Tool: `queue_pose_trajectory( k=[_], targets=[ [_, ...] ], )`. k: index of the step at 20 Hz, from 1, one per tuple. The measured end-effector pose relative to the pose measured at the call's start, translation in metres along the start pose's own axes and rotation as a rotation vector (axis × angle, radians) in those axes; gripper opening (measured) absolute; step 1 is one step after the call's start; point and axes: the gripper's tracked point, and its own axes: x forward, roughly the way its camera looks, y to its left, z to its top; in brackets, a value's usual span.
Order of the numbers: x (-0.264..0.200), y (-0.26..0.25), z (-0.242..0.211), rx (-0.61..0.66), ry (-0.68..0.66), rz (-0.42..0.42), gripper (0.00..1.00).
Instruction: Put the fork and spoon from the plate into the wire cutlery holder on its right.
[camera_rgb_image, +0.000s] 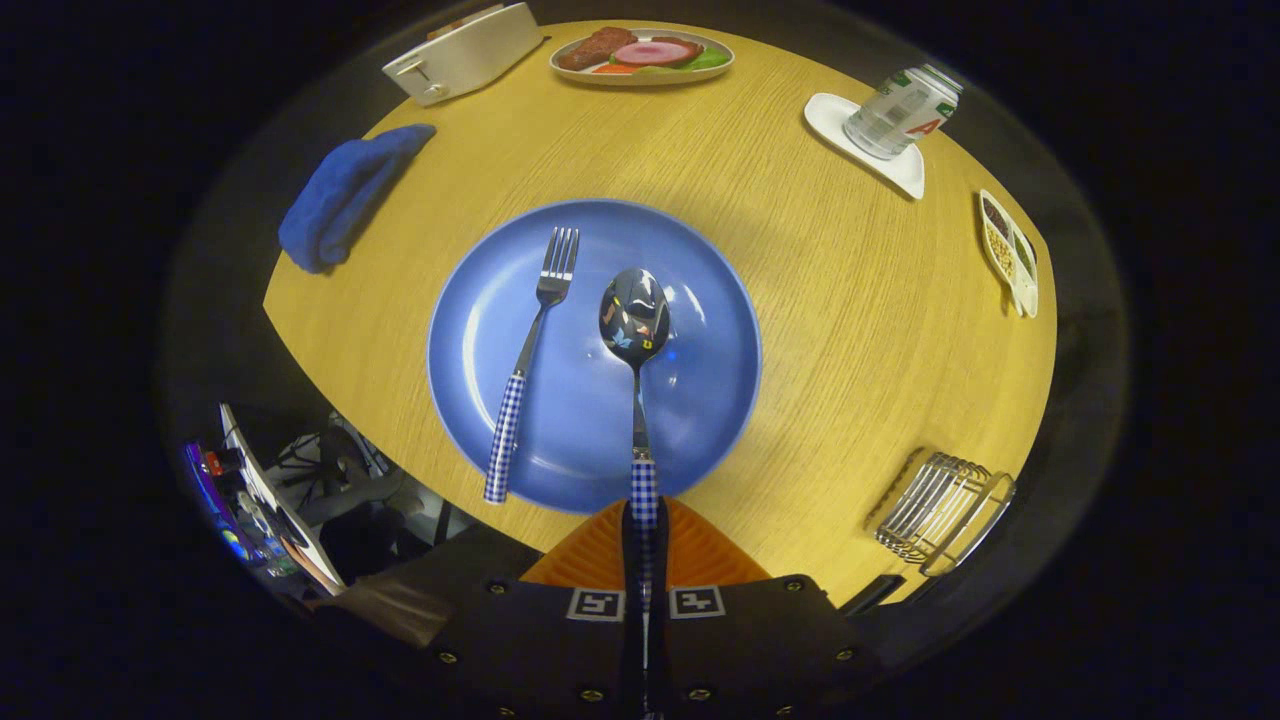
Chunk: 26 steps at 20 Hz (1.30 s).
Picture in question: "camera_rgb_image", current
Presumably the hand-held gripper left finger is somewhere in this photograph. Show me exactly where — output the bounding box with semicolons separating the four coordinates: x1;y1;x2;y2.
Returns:
420;497;646;720

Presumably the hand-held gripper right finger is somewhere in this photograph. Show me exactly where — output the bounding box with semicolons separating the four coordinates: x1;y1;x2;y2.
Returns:
645;497;886;720

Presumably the checked handle fork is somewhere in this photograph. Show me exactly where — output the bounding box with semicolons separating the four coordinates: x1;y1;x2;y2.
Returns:
483;226;581;505

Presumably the checked handle spoon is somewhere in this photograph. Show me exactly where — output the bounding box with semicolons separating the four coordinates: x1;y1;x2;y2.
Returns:
598;267;673;586

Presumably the black table clamp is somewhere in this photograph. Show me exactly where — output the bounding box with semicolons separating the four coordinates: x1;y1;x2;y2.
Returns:
838;573;906;616

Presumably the beige padded chair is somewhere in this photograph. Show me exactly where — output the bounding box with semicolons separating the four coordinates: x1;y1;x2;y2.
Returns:
330;575;451;649

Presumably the blue round plate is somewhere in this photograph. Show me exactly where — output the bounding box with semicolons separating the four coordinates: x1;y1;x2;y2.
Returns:
427;198;763;515

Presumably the white side table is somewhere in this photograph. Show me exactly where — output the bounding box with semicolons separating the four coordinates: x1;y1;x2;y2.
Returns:
218;403;348;593

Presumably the lit computer screen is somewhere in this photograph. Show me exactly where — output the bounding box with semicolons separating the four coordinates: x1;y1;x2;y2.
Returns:
183;440;301;591

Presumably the white divided seasoning dish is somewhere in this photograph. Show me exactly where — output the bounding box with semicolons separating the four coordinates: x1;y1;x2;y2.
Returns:
978;188;1041;319

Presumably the white coaster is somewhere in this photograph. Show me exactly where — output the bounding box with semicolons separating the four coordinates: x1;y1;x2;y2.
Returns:
803;92;927;201

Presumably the blue folded cloth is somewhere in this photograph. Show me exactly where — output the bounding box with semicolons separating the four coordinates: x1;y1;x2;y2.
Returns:
278;123;438;275

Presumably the white food plate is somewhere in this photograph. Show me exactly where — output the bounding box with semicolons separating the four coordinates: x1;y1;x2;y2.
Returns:
548;27;736;87

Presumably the clear water bottle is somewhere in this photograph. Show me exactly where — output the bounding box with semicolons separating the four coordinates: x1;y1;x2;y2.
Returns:
843;63;963;161

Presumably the pink ham slice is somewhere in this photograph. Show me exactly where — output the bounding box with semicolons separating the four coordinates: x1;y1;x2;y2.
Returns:
612;38;703;69

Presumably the brown meat piece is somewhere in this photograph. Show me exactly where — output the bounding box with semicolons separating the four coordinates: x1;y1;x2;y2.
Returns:
557;27;638;71

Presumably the cream toaster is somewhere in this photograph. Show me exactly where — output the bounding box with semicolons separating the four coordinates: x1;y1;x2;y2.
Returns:
382;2;546;108

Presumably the metal wire cutlery holder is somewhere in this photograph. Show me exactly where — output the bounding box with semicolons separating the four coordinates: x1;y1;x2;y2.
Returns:
865;450;1018;579

